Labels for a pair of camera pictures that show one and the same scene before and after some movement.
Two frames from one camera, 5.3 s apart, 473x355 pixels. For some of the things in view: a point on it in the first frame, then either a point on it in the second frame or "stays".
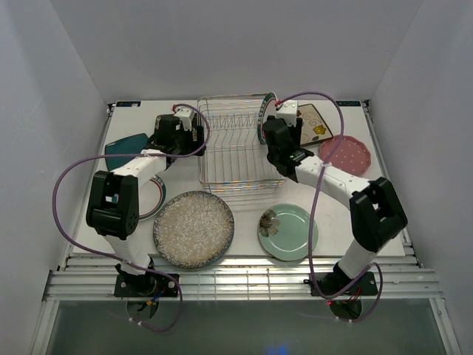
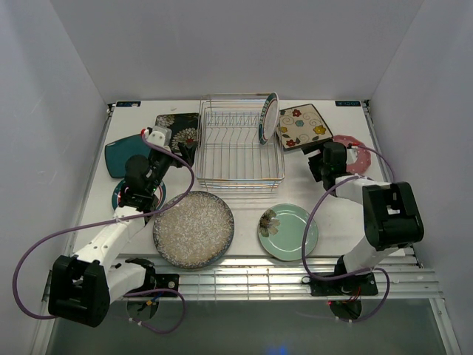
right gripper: x=295 y=132 -> x=312 y=162
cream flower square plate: x=313 y=129 stays
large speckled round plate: x=194 y=229 stays
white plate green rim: x=267 y=109 stays
